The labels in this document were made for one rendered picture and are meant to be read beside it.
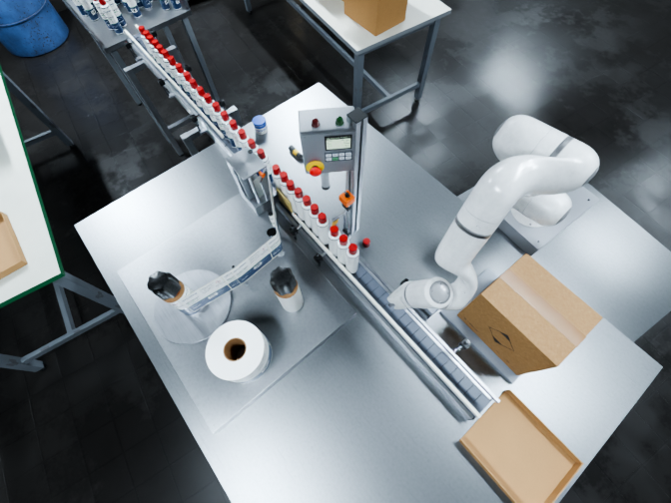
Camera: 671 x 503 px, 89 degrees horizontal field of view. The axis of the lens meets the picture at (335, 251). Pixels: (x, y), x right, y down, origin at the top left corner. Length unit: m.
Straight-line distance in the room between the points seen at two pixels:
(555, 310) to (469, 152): 2.04
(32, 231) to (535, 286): 2.21
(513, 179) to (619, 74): 3.72
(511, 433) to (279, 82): 3.25
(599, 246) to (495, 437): 0.97
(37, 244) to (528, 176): 2.04
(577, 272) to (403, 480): 1.11
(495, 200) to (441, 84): 2.95
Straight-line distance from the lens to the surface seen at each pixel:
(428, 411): 1.41
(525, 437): 1.52
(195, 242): 1.63
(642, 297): 1.91
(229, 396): 1.39
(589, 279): 1.81
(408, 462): 1.41
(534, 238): 1.66
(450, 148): 3.12
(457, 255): 0.86
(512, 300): 1.27
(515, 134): 0.90
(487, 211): 0.79
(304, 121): 1.07
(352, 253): 1.27
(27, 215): 2.28
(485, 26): 4.51
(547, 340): 1.28
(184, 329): 1.49
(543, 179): 0.84
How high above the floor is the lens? 2.21
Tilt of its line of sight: 64 degrees down
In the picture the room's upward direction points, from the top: 3 degrees counter-clockwise
